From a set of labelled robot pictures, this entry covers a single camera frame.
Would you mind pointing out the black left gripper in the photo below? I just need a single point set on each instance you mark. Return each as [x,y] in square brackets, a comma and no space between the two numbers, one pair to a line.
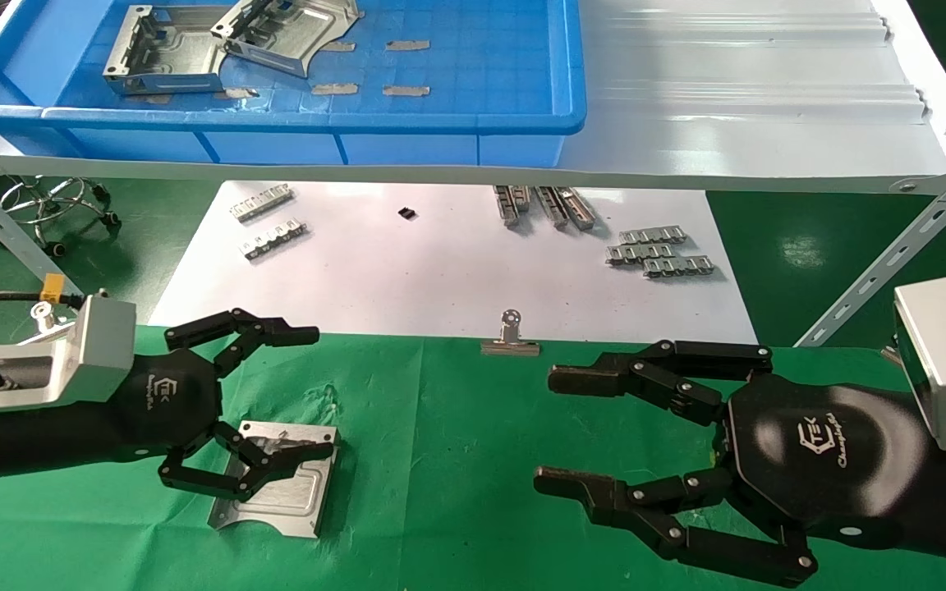
[169,402]

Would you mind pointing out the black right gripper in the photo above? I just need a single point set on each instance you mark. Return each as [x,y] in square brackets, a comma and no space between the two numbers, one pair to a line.
[826,460]

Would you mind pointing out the silver metal housing part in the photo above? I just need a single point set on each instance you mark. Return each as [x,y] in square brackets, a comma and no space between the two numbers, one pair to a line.
[169,53]
[292,33]
[292,501]

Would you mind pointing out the silver binder clip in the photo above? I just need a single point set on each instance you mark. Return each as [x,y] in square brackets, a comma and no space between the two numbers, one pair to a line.
[46,316]
[511,345]

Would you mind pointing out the green table cloth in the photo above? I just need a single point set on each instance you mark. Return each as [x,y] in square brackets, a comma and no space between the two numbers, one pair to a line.
[456,460]

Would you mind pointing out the small silver metal strip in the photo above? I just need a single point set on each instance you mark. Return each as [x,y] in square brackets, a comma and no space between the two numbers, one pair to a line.
[261,203]
[274,238]

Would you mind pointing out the silver clip strip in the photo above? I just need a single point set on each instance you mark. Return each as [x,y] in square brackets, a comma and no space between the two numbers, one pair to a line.
[639,254]
[652,236]
[678,266]

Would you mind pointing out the white paper sheet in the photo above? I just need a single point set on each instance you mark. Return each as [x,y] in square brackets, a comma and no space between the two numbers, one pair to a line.
[440,271]

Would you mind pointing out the small black component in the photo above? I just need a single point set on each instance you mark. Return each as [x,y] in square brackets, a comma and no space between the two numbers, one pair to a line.
[407,213]

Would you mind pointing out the chrome stool base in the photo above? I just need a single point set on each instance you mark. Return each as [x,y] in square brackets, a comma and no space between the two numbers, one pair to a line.
[54,201]

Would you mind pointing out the grey tape piece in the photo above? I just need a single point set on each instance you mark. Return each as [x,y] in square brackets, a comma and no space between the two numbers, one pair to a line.
[409,45]
[154,98]
[342,47]
[333,88]
[406,90]
[243,93]

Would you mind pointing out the white perforated shelf strut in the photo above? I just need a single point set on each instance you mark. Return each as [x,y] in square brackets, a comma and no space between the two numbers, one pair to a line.
[5,230]
[892,254]

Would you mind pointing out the white metal shelf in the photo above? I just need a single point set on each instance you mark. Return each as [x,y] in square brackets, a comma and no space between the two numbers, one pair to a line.
[727,107]

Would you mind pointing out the blue plastic bin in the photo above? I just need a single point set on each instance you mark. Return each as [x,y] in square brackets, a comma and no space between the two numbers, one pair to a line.
[522,90]

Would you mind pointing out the grey metal rail piece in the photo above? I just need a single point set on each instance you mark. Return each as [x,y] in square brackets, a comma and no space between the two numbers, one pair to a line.
[578,208]
[507,207]
[553,208]
[523,197]

